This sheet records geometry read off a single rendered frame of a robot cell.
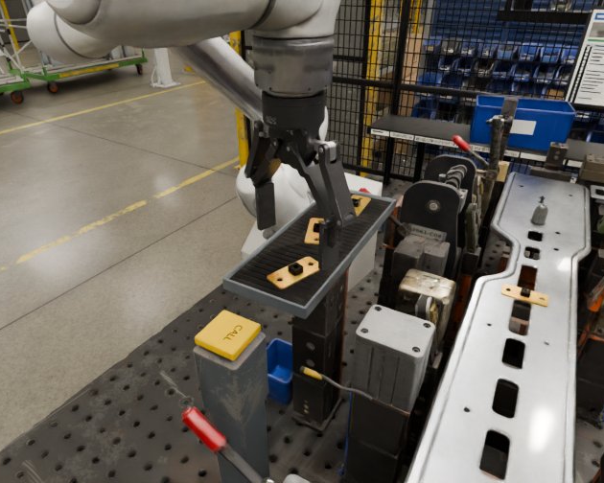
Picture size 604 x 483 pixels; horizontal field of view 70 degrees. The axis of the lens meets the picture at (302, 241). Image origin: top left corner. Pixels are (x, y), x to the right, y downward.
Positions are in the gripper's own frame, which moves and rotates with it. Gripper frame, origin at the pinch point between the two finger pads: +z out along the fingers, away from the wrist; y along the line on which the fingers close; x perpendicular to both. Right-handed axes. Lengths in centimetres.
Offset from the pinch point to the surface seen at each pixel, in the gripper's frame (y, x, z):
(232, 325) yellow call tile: 3.3, -13.2, 6.1
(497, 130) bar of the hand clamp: -12, 80, 4
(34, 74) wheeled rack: -730, 105, 92
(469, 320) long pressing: 15.1, 28.2, 21.8
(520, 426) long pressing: 31.4, 14.4, 22.2
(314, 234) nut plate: -6.1, 9.4, 5.8
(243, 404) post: 7.9, -15.6, 15.1
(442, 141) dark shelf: -42, 105, 20
